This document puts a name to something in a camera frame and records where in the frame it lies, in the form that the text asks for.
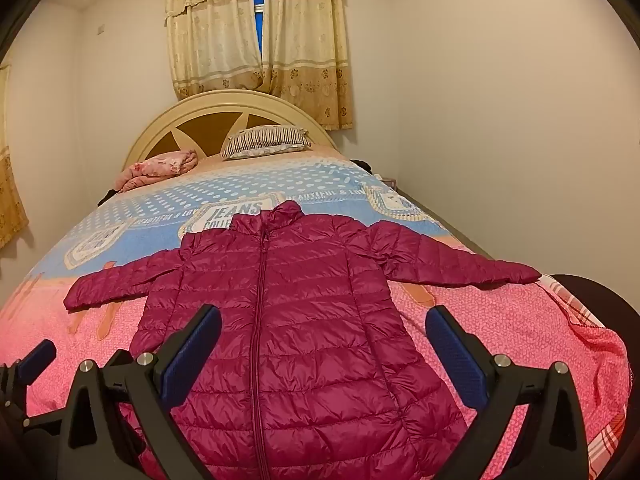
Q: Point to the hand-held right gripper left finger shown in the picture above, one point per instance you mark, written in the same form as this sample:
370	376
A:
192	355

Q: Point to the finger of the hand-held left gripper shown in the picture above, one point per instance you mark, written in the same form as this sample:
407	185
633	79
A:
37	353

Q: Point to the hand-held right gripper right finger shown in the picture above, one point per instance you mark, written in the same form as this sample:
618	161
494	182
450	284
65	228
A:
457	360

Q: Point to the magenta puffer jacket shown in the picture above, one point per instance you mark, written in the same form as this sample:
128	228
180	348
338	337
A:
300	335

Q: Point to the printed pink blue bedsheet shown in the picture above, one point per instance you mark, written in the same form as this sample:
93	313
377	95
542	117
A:
500	320

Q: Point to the pink plaid cloth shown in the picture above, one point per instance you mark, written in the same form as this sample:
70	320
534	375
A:
600	360

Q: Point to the dark round furniture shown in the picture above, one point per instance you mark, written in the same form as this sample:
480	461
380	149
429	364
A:
595	295

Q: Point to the beige curtain with brown border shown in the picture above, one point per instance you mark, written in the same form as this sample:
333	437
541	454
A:
10	185

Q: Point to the dark cloth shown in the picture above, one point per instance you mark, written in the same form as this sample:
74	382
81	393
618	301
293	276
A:
107	196

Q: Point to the pink floral blanket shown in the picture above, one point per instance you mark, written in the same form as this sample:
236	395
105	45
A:
157	166

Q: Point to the small pink box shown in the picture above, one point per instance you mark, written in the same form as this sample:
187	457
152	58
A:
387	180

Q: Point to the dark item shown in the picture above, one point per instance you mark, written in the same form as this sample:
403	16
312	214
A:
366	165

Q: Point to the cream wooden headboard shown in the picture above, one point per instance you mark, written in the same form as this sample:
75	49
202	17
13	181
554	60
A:
160	132

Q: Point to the striped pillow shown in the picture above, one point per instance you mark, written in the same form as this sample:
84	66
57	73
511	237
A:
265	141

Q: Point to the beige patterned curtain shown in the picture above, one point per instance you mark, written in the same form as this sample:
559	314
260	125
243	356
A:
305	45
215	30

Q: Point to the window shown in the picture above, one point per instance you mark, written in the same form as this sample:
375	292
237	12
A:
258	15

